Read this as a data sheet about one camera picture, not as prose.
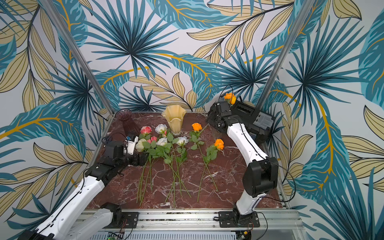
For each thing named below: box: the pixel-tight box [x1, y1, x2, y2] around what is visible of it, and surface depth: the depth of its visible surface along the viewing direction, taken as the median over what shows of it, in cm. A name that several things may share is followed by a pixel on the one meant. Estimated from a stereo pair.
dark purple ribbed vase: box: [115, 108, 140, 138], surface depth 95 cm
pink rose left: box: [139, 126, 152, 140], surface depth 105 cm
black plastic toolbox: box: [230, 99, 276, 144], surface depth 96 cm
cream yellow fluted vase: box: [162, 105, 187, 136], surface depth 96 cm
